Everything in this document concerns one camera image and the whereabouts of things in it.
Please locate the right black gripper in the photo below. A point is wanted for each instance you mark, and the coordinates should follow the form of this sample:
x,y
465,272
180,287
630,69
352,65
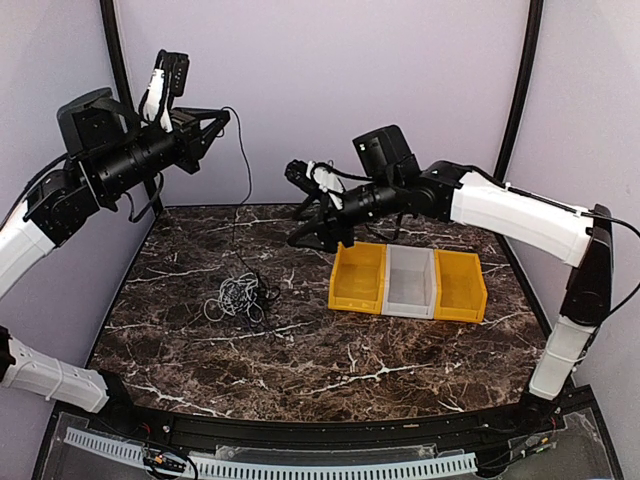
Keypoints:
x,y
328,218

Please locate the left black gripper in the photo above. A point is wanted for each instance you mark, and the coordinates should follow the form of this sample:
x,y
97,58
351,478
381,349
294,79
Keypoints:
x,y
193,141

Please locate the yellow bin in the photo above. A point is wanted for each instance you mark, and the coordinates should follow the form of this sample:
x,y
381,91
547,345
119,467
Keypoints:
x,y
357,280
461,291

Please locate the white translucent bin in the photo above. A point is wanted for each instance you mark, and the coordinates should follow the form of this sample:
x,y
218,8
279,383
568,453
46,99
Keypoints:
x,y
410,282

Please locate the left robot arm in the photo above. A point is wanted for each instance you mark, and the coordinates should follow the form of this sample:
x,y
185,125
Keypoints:
x,y
109,150

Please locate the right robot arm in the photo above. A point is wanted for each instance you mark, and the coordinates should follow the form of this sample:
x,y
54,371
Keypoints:
x,y
394,183

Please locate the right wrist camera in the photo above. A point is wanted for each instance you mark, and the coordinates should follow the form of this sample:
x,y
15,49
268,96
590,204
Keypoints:
x,y
316,177

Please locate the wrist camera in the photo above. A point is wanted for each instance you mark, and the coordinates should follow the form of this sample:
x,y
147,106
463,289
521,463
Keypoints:
x,y
167,82
316,177

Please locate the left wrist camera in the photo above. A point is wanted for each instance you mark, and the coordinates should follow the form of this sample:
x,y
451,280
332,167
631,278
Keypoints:
x,y
167,82

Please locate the left black frame post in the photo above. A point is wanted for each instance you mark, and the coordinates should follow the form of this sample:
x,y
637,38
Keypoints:
x,y
116,58

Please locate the black frame post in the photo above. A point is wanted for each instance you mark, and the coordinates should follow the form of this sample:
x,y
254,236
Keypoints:
x,y
526,65
116,58

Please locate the right black frame post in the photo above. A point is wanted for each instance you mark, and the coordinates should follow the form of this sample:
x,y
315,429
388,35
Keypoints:
x,y
526,65

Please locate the white slotted cable duct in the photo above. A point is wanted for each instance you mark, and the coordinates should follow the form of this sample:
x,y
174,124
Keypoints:
x,y
133,454

